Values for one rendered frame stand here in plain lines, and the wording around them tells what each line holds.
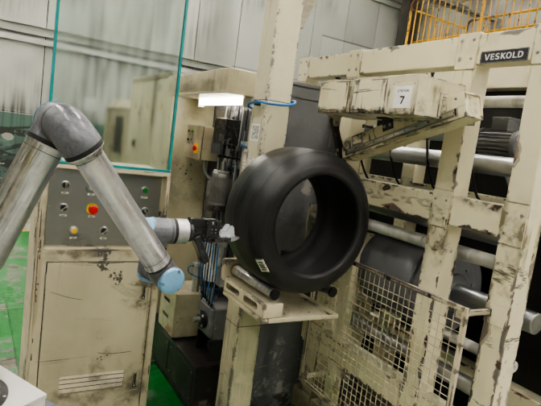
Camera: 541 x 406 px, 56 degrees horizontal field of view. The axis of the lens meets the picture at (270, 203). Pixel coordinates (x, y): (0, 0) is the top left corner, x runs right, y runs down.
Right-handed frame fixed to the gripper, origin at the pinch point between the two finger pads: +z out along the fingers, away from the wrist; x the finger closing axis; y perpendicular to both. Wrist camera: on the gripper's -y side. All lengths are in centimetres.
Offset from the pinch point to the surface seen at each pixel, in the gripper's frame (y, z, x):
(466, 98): 63, 60, -44
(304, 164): 31.5, 18.3, -11.4
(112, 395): -91, -23, 61
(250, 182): 22.0, 3.1, 0.3
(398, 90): 63, 46, -25
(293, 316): -28.8, 25.6, -8.8
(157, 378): -109, 16, 106
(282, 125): 47, 30, 28
